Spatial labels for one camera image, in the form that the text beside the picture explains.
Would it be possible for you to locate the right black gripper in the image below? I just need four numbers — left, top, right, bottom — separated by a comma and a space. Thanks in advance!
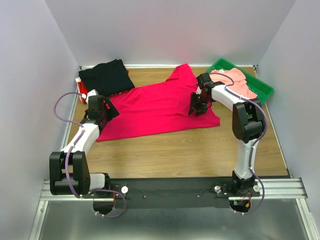
187, 92, 210, 117

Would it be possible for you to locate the magenta t shirt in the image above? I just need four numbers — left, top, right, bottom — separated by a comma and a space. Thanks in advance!
97, 64, 221, 142

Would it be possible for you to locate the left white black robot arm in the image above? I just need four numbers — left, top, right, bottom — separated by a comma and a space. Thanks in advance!
49, 90, 119, 198

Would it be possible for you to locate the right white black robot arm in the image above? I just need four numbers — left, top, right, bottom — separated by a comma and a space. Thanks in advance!
188, 72, 268, 196

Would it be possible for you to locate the black folded t shirt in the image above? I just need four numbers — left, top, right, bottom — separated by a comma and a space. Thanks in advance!
78, 59, 135, 97

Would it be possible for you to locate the salmon pink t shirt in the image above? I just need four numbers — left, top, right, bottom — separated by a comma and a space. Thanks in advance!
209, 68, 258, 99

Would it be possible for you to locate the green plastic bin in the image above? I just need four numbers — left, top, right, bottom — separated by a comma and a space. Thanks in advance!
205, 58, 274, 105

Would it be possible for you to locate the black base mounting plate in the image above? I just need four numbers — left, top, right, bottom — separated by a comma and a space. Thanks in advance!
89, 177, 261, 215

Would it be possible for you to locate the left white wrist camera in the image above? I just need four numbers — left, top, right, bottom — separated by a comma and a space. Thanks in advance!
80, 89, 98, 104

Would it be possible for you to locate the aluminium frame rail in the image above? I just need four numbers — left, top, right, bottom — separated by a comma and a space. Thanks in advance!
39, 178, 308, 201

